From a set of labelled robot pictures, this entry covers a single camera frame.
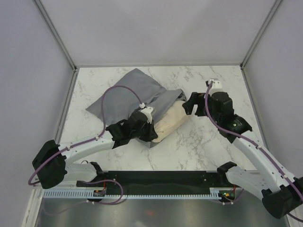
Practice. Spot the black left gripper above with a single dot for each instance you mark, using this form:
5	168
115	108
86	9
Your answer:
151	134

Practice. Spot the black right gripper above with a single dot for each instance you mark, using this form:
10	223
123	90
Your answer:
196	98

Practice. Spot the beige pillow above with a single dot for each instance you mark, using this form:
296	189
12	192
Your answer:
174	117

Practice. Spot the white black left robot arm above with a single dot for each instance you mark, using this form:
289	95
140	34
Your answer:
56	163

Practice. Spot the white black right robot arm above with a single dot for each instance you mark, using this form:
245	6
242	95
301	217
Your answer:
279	190

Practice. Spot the metal front panel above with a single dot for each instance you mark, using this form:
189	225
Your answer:
245	212

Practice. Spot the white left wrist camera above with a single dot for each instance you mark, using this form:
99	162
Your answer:
147	111

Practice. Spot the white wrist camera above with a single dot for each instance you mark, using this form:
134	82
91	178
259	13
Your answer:
216	85
147	111

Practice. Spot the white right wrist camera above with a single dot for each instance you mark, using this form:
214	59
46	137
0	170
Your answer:
216	85

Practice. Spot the aluminium right side rail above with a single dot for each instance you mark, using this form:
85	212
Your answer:
254	106

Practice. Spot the aluminium rail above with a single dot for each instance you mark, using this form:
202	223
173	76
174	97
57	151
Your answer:
254	106
65	108

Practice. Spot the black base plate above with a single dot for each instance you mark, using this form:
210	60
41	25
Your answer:
166	182

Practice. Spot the aluminium left side rail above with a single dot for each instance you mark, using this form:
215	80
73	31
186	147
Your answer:
65	108

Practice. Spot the white slotted cable duct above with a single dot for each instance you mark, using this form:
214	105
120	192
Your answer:
213	194

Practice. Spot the aluminium right corner post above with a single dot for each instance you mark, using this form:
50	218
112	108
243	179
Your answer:
270	15

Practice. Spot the aluminium corner post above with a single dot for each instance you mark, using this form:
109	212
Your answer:
47	19
270	15

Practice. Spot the aluminium left corner post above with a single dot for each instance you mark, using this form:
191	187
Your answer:
47	19

